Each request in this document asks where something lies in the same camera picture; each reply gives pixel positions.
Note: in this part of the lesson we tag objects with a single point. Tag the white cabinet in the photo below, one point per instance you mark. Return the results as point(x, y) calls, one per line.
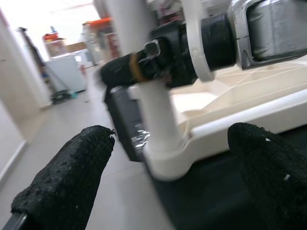
point(67, 72)

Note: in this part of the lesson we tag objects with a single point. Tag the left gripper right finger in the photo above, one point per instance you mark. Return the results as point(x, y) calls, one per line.
point(275, 182)

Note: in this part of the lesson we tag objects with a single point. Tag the white plastic table top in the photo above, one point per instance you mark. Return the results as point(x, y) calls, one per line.
point(239, 115)

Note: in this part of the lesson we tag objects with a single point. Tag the crossed clear tape strips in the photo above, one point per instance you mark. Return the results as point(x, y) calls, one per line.
point(141, 139)

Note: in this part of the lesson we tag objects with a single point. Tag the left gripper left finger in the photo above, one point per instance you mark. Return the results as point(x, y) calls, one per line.
point(64, 179)

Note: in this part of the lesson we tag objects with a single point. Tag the orange lid storage box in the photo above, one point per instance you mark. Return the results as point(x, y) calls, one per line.
point(96, 21)

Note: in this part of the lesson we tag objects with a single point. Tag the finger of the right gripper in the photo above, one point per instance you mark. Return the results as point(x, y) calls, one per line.
point(117, 70)

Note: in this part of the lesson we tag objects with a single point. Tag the black table cloth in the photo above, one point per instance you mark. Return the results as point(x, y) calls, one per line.
point(204, 191)

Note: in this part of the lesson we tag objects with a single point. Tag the small teal plastic item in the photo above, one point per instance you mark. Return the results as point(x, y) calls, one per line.
point(73, 95)

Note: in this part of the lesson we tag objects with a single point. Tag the red printed carton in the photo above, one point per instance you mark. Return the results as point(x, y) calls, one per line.
point(112, 45)

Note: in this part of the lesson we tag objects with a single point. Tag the yellow rubber band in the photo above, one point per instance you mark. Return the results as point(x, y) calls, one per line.
point(135, 69)

